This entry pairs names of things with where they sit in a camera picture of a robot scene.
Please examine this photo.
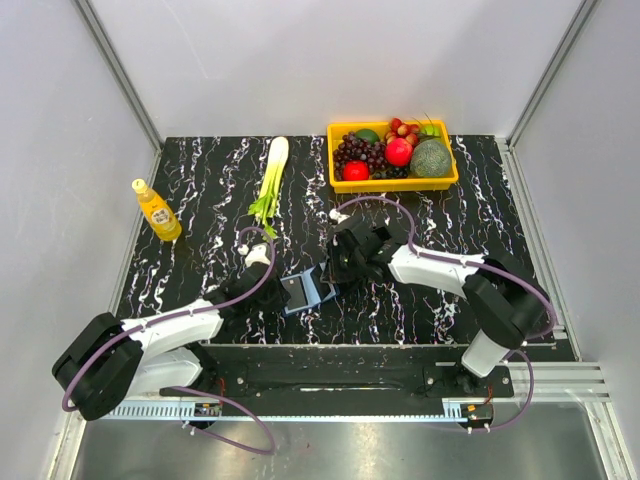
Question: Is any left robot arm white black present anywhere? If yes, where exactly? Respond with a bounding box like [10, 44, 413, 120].
[52, 276, 290, 421]

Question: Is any red pink peach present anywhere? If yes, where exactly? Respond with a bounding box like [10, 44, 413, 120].
[385, 138, 413, 167]

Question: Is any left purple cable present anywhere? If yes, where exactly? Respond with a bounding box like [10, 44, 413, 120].
[61, 226, 278, 455]

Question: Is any black card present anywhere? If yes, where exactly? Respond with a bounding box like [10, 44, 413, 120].
[320, 259, 342, 296]
[281, 275, 308, 315]

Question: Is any yellow juice bottle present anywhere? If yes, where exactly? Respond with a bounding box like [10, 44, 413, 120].
[131, 179, 182, 242]

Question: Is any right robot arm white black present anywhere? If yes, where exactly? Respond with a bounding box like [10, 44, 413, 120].
[324, 211, 549, 396]

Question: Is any green avocado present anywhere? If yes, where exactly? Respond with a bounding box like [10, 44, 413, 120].
[355, 128, 380, 145]

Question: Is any red apple front left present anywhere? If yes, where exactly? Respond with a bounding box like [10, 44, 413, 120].
[341, 160, 370, 181]

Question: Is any celery stalk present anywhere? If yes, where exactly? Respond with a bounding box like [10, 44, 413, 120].
[248, 136, 289, 239]

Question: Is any yellow plastic fruit bin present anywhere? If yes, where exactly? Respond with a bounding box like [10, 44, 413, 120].
[327, 120, 459, 194]

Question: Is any blue leather card holder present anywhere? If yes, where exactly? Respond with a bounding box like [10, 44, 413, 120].
[283, 262, 336, 316]

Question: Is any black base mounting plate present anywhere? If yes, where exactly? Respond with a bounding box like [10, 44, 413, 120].
[159, 360, 516, 401]

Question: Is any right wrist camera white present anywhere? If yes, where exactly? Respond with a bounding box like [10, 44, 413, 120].
[329, 209, 350, 225]

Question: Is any red cherry cluster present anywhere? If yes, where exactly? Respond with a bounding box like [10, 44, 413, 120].
[384, 117, 421, 146]

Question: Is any purple grape bunch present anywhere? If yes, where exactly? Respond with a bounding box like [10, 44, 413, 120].
[332, 132, 389, 181]

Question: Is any dark blueberry cluster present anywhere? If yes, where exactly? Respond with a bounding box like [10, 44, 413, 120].
[370, 166, 409, 180]

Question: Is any green netted melon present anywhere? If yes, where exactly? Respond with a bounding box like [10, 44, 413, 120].
[410, 139, 452, 178]

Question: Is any green apple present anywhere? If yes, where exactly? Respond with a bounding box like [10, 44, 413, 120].
[418, 124, 441, 141]

